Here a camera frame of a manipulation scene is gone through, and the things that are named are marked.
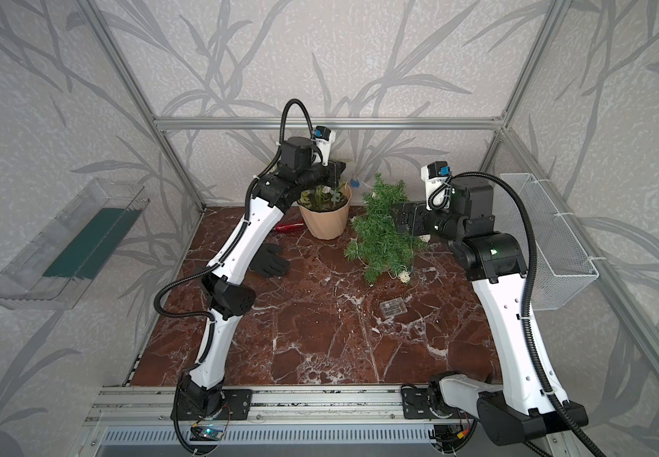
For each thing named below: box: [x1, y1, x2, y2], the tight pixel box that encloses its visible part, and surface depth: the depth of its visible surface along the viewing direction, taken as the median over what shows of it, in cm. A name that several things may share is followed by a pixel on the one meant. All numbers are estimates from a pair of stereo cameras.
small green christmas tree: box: [344, 173, 426, 285], surface depth 84 cm
